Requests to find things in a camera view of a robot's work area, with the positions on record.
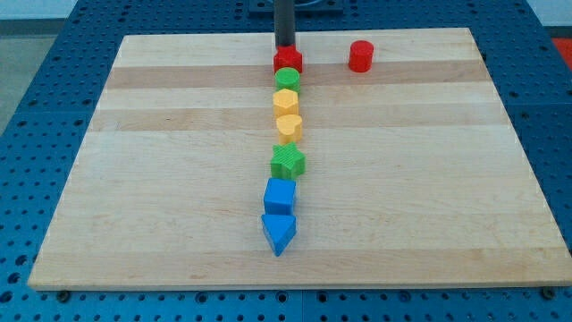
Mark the light wooden board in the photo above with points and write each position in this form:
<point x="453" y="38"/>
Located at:
<point x="415" y="176"/>

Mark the green star block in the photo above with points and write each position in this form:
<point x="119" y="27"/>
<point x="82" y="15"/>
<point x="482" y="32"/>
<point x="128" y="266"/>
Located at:
<point x="288" y="162"/>

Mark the blue cube block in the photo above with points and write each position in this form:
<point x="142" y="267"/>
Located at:
<point x="279" y="197"/>

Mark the yellow heart block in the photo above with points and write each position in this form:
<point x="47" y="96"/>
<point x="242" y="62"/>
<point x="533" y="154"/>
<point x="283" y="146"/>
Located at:
<point x="289" y="128"/>

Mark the yellow hexagon block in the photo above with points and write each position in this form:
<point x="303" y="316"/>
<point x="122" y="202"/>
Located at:
<point x="285" y="101"/>

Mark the blue triangle block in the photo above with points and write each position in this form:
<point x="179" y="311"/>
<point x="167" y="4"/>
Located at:
<point x="279" y="230"/>

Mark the green cylinder block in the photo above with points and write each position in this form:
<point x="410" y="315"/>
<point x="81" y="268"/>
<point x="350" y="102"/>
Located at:
<point x="287" y="78"/>

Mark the red cylinder block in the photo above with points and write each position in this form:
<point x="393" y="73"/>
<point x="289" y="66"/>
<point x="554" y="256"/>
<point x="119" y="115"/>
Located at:
<point x="361" y="54"/>

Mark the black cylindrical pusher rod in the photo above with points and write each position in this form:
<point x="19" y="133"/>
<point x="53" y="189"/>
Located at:
<point x="284" y="22"/>

